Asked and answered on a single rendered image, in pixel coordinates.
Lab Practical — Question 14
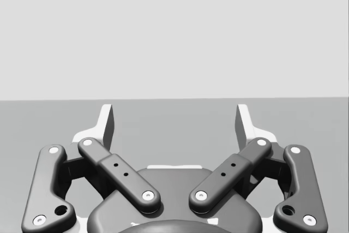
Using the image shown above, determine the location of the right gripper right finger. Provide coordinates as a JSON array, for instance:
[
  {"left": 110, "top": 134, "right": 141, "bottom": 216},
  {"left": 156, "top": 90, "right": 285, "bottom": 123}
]
[{"left": 188, "top": 104, "right": 329, "bottom": 233}]

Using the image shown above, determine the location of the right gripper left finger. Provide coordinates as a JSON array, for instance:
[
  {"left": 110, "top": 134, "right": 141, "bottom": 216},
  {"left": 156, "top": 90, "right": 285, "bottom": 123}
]
[{"left": 21, "top": 104, "right": 161, "bottom": 233}]

